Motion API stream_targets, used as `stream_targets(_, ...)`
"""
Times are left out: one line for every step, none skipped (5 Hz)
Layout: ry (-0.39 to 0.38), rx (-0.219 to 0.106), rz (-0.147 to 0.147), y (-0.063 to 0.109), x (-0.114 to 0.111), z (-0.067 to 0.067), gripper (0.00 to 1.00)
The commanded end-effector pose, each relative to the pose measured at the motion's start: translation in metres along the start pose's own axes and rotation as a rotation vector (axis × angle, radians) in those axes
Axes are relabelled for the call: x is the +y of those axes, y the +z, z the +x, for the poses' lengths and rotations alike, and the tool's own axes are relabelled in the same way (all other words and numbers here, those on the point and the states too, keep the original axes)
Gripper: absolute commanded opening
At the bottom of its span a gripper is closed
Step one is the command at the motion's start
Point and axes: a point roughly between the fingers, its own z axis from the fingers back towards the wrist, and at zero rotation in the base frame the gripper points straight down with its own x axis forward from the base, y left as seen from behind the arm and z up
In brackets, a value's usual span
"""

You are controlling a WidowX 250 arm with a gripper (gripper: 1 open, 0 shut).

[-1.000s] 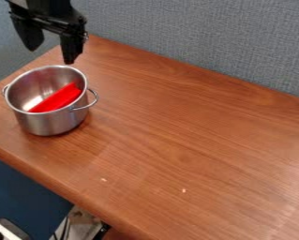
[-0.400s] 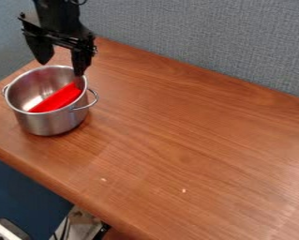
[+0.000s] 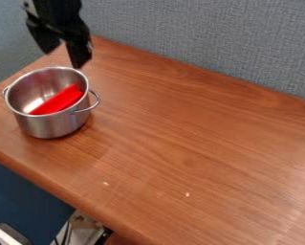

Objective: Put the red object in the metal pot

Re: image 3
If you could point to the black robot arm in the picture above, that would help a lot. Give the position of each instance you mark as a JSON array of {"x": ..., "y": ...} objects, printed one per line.
[{"x": 53, "y": 22}]

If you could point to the metal table leg bracket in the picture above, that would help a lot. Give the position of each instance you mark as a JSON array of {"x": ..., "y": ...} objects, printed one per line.
[{"x": 81, "y": 230}]

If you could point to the stainless steel pot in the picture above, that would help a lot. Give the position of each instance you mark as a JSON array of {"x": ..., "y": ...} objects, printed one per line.
[{"x": 33, "y": 89}]

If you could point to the red plastic block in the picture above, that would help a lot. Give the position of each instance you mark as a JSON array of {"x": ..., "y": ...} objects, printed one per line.
[{"x": 62, "y": 100}]

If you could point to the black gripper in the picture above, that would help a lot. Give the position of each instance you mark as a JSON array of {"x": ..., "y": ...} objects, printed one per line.
[{"x": 53, "y": 20}]

